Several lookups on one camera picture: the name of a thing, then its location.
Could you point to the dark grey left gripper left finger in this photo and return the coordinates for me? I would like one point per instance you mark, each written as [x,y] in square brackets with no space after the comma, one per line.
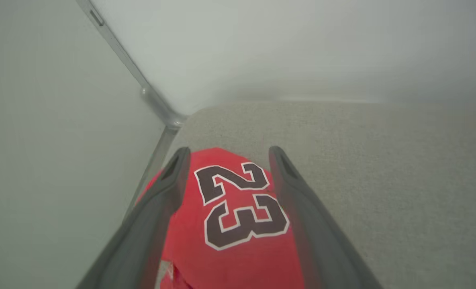
[149,224]

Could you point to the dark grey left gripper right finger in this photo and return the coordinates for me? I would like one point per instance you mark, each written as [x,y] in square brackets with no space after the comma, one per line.
[314,237]

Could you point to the red and white Bulls jersey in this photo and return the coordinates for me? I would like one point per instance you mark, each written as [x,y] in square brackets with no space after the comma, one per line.
[242,261]

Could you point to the grey metal frame rail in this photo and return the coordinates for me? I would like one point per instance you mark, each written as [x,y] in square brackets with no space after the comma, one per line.
[119,50]

